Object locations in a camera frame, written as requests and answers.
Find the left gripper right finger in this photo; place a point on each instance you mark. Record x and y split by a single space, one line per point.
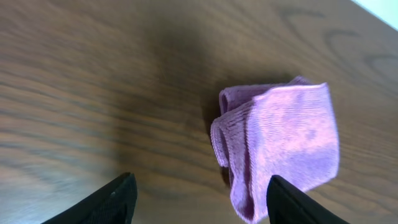
286 204

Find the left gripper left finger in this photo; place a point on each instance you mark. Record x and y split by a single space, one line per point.
114 203

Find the purple microfibre cloth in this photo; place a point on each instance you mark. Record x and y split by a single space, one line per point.
285 129

